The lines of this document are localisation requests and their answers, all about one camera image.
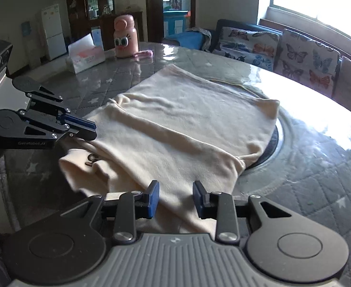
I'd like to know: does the white pink tissue box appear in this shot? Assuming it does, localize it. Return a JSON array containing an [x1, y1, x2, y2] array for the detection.
[[65, 33, 106, 74]]

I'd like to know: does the white refrigerator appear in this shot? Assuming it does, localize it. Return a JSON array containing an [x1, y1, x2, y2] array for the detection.
[[41, 4, 68, 61]]

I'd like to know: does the dark wooden cabinet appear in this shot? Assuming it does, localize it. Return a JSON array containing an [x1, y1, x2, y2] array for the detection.
[[65, 0, 144, 52]]

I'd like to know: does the butterfly print cushion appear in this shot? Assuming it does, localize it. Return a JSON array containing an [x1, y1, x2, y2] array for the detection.
[[273, 29, 342, 98], [218, 26, 280, 72]]

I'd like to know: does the dark round table insert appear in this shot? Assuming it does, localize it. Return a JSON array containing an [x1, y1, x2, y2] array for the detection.
[[240, 116, 286, 174]]

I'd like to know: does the light blue storage cabinet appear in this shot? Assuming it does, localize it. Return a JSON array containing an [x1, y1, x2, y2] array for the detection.
[[163, 10, 191, 38]]

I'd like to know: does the cream knit shirt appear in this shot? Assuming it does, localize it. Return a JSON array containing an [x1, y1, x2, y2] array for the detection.
[[58, 64, 280, 235]]

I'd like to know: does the pink cartoon-eyed bottle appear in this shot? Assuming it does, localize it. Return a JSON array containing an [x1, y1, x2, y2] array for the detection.
[[113, 13, 139, 58]]

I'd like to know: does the blue cloth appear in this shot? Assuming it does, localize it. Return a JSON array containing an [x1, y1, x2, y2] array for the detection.
[[163, 32, 208, 49]]

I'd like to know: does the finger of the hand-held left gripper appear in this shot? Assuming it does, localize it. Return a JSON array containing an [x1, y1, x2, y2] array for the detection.
[[27, 85, 72, 116], [21, 109, 98, 142]]

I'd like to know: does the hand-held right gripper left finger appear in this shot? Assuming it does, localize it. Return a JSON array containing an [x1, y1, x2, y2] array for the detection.
[[71, 180, 160, 244]]

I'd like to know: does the white water dispenser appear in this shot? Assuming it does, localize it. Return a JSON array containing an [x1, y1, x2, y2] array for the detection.
[[21, 21, 43, 66]]

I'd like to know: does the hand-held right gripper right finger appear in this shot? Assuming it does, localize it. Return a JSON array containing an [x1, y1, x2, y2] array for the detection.
[[192, 181, 292, 244]]

